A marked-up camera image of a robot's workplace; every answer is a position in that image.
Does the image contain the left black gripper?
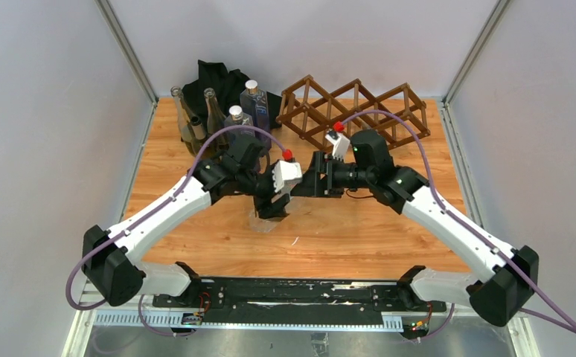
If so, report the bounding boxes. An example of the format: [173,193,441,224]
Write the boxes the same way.
[237,159,289,218]

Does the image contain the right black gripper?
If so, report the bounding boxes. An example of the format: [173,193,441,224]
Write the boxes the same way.
[290,151,374,199]

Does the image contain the clear bottle black cap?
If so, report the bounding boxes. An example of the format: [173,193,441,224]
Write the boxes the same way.
[249,210,289,234]

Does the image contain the blue bottle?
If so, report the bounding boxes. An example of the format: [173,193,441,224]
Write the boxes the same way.
[225,106,255,147]
[240,80,271,133]

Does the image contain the dark green wine bottle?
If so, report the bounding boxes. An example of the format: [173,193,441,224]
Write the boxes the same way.
[189,116,215,158]

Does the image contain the clear bottle with dark label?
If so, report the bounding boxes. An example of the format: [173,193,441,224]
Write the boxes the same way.
[203,88,229,150]

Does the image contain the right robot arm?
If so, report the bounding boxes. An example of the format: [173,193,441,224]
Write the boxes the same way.
[291,129,540,327]

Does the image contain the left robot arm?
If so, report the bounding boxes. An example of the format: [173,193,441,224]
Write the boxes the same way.
[79,136,302,307]

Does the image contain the brown wooden wine rack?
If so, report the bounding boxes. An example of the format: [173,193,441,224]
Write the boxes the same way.
[276,75,431,152]

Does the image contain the black crumpled cloth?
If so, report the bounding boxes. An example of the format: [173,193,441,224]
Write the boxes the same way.
[181,59,283,130]

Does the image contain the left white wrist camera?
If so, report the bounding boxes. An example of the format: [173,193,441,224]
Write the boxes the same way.
[272,160,302,194]

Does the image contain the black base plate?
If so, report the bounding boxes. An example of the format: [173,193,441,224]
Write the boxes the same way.
[148,277,447,327]

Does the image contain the aluminium frame rail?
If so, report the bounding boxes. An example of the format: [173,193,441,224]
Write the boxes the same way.
[78,275,528,333]

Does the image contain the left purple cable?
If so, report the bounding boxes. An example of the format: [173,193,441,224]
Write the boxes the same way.
[65,125,294,312]

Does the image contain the purple cable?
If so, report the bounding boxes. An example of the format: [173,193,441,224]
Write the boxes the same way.
[65,125,294,312]
[333,109,576,344]

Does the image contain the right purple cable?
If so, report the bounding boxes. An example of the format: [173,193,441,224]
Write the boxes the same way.
[333,109,576,344]

